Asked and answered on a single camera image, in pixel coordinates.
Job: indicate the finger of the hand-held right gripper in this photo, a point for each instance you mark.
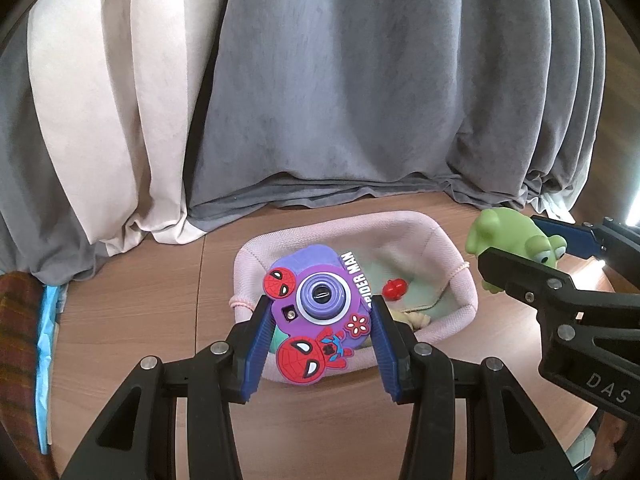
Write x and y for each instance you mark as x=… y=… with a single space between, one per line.
x=525 y=270
x=580 y=240

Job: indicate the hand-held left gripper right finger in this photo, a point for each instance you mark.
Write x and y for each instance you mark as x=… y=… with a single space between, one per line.
x=390 y=355

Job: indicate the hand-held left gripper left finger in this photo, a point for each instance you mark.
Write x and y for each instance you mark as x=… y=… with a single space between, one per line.
x=250 y=355

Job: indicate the yellow plush toy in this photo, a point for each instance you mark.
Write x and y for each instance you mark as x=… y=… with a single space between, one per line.
x=398 y=316

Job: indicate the small beige toy figure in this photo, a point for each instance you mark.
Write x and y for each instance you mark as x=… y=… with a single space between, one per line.
x=420 y=320

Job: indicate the green rubber frog toy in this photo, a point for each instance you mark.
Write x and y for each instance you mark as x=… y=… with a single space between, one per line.
x=500 y=230

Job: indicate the small red toy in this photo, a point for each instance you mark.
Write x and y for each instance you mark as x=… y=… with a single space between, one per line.
x=395 y=288

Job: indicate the purple toy camera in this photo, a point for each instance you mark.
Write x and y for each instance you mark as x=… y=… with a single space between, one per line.
x=320 y=300

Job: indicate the pink fabric basket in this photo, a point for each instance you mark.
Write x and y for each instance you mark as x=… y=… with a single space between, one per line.
x=425 y=240

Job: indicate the person's right hand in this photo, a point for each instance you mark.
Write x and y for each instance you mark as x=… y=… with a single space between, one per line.
x=610 y=440

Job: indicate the white sheer curtain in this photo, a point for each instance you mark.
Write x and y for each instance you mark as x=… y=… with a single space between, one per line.
x=550 y=200

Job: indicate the light blue sheet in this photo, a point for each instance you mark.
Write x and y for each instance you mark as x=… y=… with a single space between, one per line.
x=50 y=330

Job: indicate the brown plaid cloth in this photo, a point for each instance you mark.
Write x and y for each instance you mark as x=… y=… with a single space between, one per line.
x=20 y=335

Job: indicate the beige curtain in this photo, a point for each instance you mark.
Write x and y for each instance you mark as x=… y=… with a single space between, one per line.
x=100 y=110

